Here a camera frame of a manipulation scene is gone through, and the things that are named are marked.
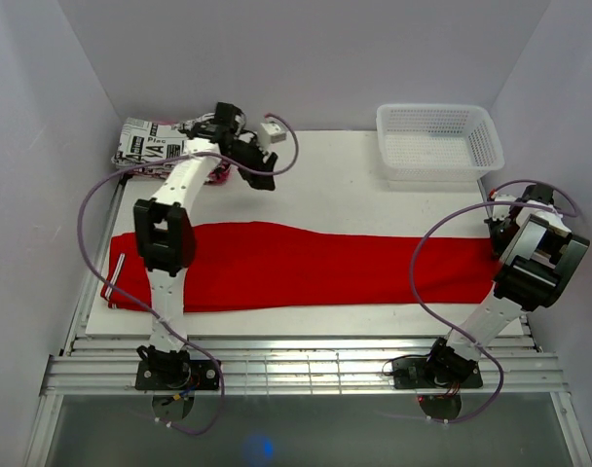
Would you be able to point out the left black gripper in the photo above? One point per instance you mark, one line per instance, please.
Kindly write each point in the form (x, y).
(257, 180)

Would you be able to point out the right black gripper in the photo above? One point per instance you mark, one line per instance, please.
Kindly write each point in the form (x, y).
(497, 247)

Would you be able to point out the red trousers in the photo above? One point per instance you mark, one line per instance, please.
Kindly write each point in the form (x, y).
(255, 265)

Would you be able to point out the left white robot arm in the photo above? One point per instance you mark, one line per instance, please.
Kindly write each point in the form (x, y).
(166, 243)

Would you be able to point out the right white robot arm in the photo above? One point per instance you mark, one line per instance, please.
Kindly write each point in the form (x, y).
(537, 257)

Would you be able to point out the newspaper print folded trousers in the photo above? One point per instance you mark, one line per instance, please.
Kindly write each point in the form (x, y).
(148, 147)

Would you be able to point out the white plastic basket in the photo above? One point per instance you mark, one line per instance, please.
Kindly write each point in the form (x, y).
(441, 143)

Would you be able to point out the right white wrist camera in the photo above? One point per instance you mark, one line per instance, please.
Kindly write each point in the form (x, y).
(501, 211)

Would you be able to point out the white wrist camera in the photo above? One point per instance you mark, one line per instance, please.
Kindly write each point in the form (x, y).
(270, 133)
(501, 211)

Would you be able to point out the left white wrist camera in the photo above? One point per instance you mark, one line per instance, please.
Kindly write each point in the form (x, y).
(270, 133)

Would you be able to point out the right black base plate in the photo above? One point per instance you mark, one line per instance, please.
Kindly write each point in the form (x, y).
(408, 372)

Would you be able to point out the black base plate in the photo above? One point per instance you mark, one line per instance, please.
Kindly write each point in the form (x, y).
(408, 372)
(196, 374)

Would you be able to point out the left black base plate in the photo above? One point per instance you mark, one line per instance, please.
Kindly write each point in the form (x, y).
(196, 374)

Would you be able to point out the aluminium frame rail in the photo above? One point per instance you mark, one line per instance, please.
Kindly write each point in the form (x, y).
(295, 350)

